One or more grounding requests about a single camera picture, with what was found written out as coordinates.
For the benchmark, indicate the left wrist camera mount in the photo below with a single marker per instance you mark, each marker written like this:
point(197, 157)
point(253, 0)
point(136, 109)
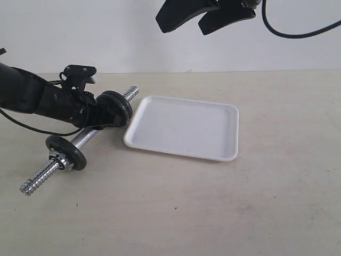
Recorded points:
point(77, 76)

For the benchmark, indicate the black plate without collar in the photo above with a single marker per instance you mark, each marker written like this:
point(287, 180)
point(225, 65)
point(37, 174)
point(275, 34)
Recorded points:
point(117, 112)

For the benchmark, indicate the chrome star collar nut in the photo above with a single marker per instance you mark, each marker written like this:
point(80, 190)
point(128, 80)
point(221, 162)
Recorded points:
point(62, 161)

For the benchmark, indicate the white rectangular plastic tray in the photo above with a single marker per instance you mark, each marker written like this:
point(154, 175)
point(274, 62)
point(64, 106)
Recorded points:
point(184, 127)

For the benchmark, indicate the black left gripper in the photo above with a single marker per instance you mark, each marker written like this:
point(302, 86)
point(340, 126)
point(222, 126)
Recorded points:
point(82, 110)

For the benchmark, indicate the chrome threaded dumbbell bar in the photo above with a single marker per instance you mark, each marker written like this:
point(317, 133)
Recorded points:
point(50, 167)

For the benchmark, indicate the black plate with collar nut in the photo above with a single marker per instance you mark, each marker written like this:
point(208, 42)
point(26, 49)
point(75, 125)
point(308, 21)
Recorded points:
point(68, 149)

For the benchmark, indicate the black weight plate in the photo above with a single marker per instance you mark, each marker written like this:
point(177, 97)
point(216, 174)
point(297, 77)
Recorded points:
point(126, 98)

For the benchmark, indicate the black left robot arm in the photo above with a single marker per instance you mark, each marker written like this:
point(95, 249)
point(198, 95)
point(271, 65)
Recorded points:
point(28, 93)

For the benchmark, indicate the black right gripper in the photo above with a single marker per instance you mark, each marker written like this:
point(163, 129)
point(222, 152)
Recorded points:
point(220, 14)

